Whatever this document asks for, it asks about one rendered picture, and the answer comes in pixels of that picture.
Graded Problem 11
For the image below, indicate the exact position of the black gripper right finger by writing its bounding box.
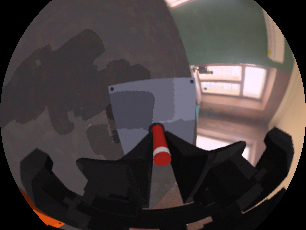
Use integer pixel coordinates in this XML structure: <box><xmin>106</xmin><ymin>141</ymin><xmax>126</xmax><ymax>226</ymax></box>
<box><xmin>164</xmin><ymin>131</ymin><xmax>246</xmax><ymax>204</ymax></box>

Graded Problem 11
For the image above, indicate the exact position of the dark red peg with white band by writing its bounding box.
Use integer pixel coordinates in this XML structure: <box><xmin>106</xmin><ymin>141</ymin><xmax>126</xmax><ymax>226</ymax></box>
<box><xmin>152</xmin><ymin>124</ymin><xmax>172</xmax><ymax>166</ymax></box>

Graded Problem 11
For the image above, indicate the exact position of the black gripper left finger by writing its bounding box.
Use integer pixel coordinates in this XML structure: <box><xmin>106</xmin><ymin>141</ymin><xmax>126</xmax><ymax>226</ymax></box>
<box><xmin>76</xmin><ymin>132</ymin><xmax>153</xmax><ymax>208</ymax></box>

